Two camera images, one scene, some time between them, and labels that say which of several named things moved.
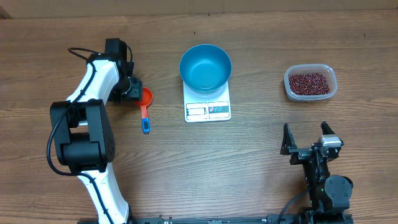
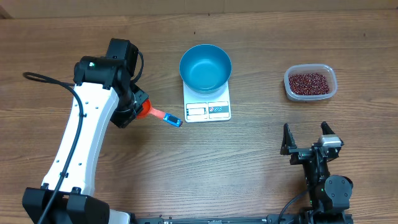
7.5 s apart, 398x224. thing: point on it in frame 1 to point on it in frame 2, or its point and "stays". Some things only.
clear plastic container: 310,82 stays
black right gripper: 300,154 stays
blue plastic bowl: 205,68 stays
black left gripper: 137,93 to 123,121
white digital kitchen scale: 199,107 stays
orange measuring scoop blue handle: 147,98 to 148,110
